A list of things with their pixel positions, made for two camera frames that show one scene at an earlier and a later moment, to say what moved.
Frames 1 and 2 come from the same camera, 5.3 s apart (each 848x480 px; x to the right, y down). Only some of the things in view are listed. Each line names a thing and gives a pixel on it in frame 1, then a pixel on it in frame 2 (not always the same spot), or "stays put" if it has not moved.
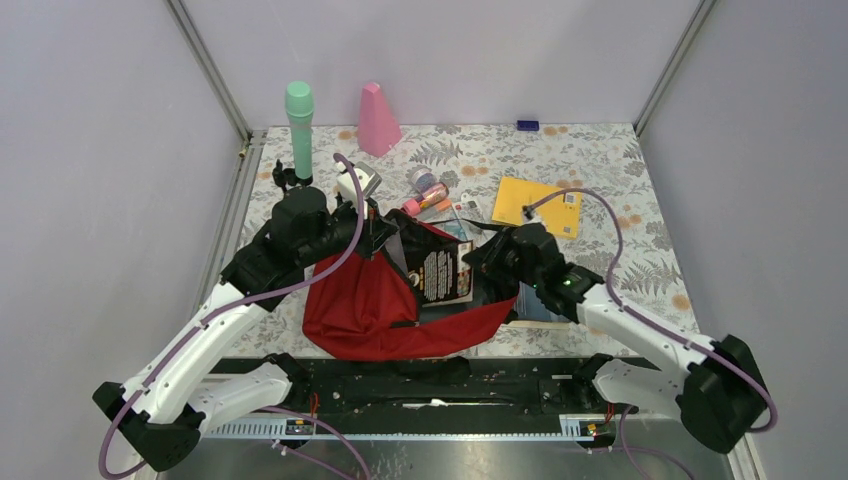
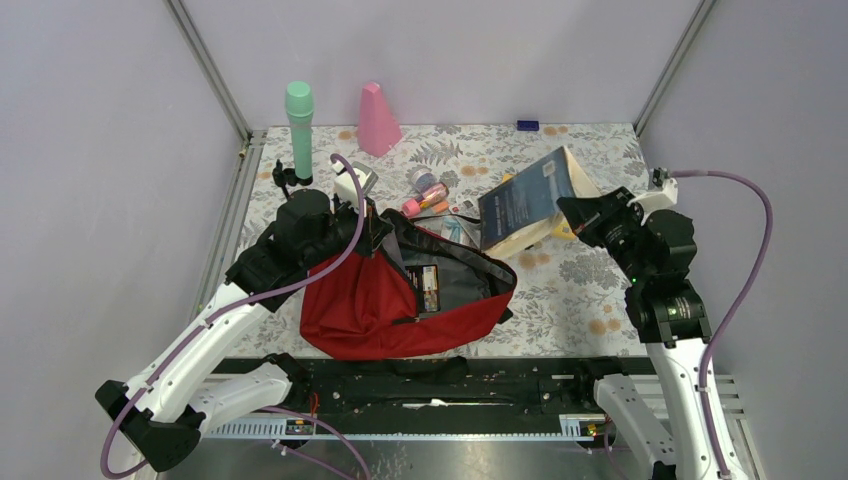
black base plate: [433, 387] stays put
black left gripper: [380, 231] stays put
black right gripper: [489, 253] → [583, 212]
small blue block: [527, 125] stays put
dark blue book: [533, 312] → [524, 211]
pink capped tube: [431, 196] stays put
